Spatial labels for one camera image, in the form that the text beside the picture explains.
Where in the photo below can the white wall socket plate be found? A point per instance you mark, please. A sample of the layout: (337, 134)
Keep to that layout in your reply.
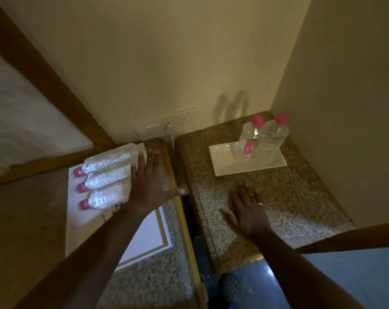
(168, 119)

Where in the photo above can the person's left hand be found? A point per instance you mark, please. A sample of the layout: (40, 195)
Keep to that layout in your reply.
(149, 189)

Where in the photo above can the person's right middle finger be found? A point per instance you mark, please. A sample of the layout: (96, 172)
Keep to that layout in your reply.
(244, 193)

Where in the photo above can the white tray with gold border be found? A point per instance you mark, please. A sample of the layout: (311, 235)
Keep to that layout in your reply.
(85, 228)

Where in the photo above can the clear pink-capped water bottle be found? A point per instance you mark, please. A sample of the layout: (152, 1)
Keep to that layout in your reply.
(106, 197)
(107, 178)
(114, 159)
(277, 133)

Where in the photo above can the person's left thumb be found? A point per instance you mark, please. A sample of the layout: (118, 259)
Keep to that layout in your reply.
(176, 193)

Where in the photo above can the plain white rectangular tray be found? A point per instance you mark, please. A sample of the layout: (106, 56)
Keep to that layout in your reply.
(226, 160)

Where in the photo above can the brown wooden frame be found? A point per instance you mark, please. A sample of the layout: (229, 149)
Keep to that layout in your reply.
(52, 90)

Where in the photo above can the person's left forearm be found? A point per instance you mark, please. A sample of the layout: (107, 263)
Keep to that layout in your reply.
(91, 254)

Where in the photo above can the person's right hand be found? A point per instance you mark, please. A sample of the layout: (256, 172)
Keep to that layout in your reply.
(251, 218)

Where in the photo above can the person's left little finger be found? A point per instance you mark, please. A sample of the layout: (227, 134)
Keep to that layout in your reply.
(133, 172)

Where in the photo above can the person's right thumb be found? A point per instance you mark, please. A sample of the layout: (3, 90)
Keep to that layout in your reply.
(229, 214)

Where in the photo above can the person's right forearm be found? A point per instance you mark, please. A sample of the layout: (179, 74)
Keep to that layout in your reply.
(297, 273)

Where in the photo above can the pink-labelled clear water bottle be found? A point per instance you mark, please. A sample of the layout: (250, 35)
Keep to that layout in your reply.
(250, 141)

